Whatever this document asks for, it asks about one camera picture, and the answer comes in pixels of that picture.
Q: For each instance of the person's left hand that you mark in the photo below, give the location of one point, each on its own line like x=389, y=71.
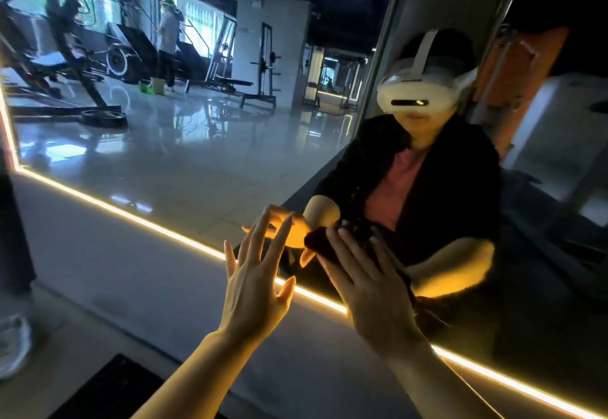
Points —
x=255, y=290

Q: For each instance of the person's right hand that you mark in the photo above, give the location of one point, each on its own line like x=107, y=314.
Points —
x=375, y=295

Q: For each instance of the dark brown cleaning cloth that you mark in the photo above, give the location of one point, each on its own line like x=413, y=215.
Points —
x=328, y=241

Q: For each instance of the large wall mirror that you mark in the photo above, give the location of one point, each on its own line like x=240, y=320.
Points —
x=190, y=148

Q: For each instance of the person's left forearm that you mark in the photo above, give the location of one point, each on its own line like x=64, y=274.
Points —
x=204, y=381

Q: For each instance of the black floor mat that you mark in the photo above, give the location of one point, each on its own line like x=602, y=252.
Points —
x=114, y=390

